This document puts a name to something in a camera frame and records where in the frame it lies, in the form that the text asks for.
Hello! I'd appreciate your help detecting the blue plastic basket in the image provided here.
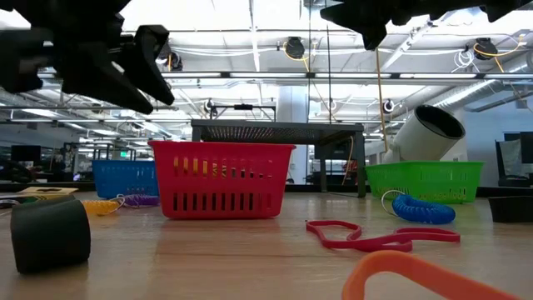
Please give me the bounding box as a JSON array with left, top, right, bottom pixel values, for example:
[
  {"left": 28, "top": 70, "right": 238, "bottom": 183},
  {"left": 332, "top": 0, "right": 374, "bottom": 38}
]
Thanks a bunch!
[{"left": 92, "top": 160, "right": 160, "bottom": 200}]

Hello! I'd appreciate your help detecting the blue coil wristband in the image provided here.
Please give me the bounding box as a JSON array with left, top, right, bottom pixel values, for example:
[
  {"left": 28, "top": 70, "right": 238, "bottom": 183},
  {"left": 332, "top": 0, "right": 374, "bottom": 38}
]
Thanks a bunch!
[{"left": 381, "top": 189, "right": 457, "bottom": 225}]

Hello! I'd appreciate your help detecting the orange rubber band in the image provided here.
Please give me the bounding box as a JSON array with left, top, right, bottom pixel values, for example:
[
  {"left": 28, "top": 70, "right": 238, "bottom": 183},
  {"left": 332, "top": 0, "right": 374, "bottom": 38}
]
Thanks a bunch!
[{"left": 341, "top": 249, "right": 524, "bottom": 300}]

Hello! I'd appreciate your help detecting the red plastic basket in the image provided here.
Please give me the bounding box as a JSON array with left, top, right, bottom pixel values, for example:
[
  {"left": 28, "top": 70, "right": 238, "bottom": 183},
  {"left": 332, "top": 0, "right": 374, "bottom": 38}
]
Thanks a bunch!
[{"left": 148, "top": 140, "right": 297, "bottom": 221}]

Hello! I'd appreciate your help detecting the black hanging cable with coil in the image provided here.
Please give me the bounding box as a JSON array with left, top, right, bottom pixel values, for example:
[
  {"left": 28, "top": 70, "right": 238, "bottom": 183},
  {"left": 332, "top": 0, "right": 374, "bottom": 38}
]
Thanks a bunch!
[{"left": 323, "top": 0, "right": 333, "bottom": 126}]

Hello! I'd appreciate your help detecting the black background gantry frame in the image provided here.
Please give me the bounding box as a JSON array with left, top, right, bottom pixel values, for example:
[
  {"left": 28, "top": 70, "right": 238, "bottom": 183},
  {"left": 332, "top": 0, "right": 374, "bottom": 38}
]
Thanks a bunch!
[{"left": 209, "top": 103, "right": 277, "bottom": 125}]

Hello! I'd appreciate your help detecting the black background station frame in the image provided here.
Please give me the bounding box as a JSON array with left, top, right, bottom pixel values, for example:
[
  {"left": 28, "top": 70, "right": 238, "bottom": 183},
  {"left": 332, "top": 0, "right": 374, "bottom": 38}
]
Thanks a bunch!
[{"left": 62, "top": 142, "right": 137, "bottom": 184}]

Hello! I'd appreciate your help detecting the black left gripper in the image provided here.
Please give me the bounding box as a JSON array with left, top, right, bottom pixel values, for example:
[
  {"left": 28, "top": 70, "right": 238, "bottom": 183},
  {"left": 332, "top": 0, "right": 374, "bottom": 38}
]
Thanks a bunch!
[{"left": 24, "top": 0, "right": 175, "bottom": 115}]

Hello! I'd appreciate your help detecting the small black cylinder block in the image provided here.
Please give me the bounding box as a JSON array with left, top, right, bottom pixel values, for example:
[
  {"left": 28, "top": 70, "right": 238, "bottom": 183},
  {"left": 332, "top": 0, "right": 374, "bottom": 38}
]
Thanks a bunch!
[{"left": 10, "top": 198, "right": 92, "bottom": 275}]

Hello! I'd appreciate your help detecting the yellow coil wristband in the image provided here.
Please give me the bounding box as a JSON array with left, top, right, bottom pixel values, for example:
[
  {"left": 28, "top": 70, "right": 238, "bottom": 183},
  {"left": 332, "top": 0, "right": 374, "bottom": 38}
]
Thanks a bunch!
[{"left": 81, "top": 199, "right": 125, "bottom": 217}]

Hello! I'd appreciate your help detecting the white cable bundle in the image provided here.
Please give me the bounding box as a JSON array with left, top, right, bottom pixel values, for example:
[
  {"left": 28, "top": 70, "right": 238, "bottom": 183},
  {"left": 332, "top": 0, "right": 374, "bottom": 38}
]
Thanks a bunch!
[{"left": 453, "top": 49, "right": 476, "bottom": 74}]

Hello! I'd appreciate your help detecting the person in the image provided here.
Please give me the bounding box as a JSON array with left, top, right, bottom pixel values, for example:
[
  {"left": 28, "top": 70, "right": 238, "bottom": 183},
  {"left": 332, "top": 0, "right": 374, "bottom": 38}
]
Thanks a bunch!
[{"left": 57, "top": 145, "right": 78, "bottom": 181}]

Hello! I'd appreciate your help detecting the purple coil wristband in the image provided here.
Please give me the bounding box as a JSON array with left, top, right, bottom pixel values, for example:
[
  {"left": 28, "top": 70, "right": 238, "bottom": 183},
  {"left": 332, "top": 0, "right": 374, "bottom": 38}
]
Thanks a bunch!
[{"left": 118, "top": 193, "right": 162, "bottom": 208}]

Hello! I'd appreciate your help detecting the green plastic basket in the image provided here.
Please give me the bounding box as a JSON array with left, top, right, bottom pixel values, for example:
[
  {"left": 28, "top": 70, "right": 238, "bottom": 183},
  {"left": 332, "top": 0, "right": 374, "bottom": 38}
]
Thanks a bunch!
[{"left": 365, "top": 161, "right": 485, "bottom": 204}]

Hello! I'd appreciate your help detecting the red rubber band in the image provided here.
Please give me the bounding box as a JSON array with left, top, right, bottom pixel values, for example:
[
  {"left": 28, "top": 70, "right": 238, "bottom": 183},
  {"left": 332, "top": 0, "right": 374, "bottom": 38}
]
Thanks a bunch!
[{"left": 306, "top": 219, "right": 462, "bottom": 253}]

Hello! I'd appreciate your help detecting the grey perforated metal riser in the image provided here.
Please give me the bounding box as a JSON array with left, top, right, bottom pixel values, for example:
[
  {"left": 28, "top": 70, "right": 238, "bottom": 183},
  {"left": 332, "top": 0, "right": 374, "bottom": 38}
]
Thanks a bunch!
[{"left": 190, "top": 119, "right": 367, "bottom": 198}]

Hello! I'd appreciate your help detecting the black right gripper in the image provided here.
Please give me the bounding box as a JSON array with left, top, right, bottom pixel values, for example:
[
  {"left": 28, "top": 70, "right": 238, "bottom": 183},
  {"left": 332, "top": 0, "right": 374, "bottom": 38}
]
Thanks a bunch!
[{"left": 320, "top": 0, "right": 484, "bottom": 51}]

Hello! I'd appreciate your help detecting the long ceiling light rail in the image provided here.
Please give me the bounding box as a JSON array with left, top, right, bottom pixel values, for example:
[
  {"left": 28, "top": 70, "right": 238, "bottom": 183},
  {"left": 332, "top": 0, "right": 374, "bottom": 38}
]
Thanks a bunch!
[{"left": 160, "top": 71, "right": 533, "bottom": 81}]

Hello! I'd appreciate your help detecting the black background monitor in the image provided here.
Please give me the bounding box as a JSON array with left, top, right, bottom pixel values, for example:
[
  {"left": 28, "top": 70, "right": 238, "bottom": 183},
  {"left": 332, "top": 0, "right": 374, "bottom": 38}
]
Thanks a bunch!
[{"left": 10, "top": 144, "right": 42, "bottom": 163}]

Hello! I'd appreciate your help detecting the silver ventilation duct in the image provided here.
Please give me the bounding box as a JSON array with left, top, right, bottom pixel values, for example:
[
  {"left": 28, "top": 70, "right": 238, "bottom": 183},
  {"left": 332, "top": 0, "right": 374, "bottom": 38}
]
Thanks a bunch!
[{"left": 428, "top": 53, "right": 533, "bottom": 113}]

